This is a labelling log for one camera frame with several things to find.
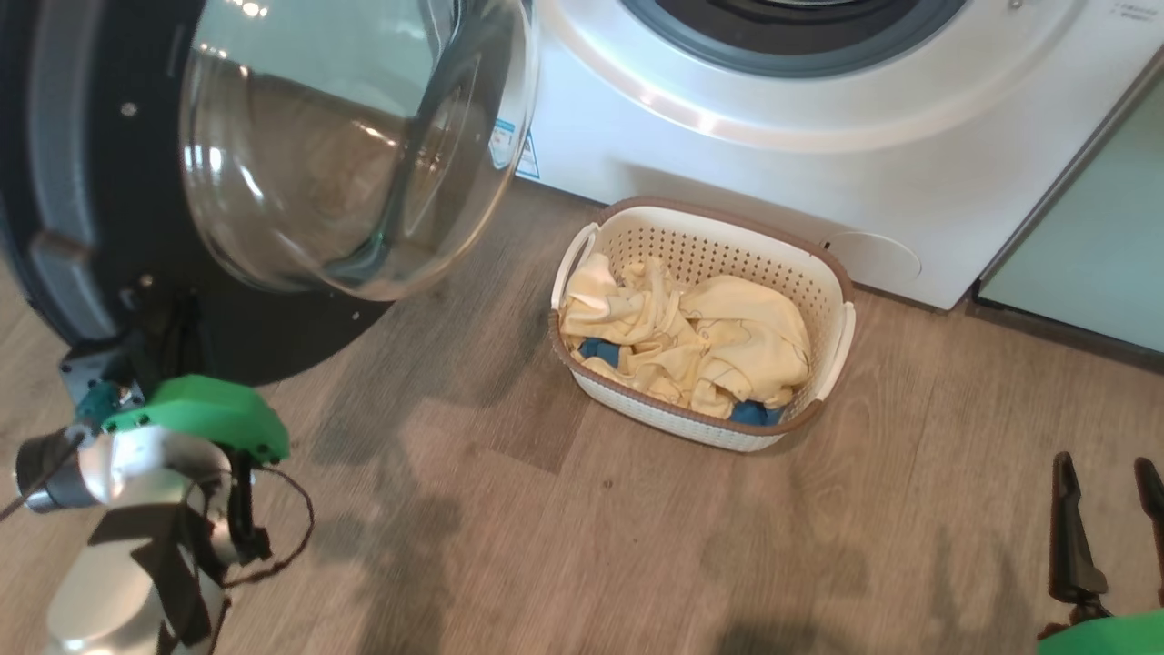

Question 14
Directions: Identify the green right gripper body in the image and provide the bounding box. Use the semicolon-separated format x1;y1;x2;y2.
1037;610;1164;655

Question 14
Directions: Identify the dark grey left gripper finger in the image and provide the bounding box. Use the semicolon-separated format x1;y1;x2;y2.
182;293;208;378
153;296;181;383

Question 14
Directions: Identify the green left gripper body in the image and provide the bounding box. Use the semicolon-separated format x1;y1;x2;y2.
101;374;291;464

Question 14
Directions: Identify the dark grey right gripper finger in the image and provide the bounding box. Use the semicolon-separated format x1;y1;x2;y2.
1133;456;1164;609
1048;451;1111;609

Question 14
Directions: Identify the washing machine glass door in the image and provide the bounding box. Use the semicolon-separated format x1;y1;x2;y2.
0;0;539;388

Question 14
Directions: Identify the cream garment with blue print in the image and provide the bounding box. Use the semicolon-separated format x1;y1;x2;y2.
558;253;812;420

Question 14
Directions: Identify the white front-load washing machine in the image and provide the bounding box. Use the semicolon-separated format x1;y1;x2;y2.
496;0;1164;311

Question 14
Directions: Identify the pale green plain cabinet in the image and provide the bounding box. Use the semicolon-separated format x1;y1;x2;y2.
973;50;1164;354

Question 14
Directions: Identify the round drain filter cover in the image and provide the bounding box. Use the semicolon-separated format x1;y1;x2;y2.
822;231;922;285

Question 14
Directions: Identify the blue energy label sticker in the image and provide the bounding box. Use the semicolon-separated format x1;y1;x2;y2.
489;116;541;181

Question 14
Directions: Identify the white perforated laundry basket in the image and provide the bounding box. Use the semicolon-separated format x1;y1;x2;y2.
547;196;857;454

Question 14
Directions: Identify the teal cable connector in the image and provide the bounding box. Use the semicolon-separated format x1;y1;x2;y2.
76;380;121;427

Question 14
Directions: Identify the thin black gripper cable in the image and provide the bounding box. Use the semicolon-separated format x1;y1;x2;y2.
218;462;316;589

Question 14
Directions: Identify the thin black camera cable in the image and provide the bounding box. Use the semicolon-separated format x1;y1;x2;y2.
0;435;85;526

